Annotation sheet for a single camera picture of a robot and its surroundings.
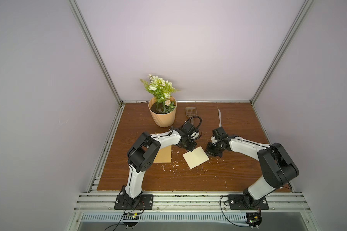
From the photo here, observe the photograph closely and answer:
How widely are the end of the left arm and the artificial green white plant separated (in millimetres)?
187

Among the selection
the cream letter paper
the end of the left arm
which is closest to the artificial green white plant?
the end of the left arm

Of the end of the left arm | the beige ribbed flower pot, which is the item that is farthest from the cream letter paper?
the beige ribbed flower pot

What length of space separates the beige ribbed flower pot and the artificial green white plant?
14 millimetres

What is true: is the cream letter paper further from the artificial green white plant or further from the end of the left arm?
the artificial green white plant

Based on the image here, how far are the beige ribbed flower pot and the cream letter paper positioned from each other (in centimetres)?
25

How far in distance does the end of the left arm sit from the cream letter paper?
0.14ft

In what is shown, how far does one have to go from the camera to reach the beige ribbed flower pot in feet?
3.07

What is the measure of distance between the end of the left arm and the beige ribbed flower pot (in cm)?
17

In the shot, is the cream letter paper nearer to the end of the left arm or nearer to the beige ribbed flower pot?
the end of the left arm

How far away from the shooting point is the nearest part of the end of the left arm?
0.74m

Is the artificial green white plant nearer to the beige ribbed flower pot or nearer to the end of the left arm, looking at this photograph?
→ the beige ribbed flower pot

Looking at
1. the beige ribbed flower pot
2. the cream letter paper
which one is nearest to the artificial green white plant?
the beige ribbed flower pot

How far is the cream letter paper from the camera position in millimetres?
871

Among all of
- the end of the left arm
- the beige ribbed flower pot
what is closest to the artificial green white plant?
the beige ribbed flower pot
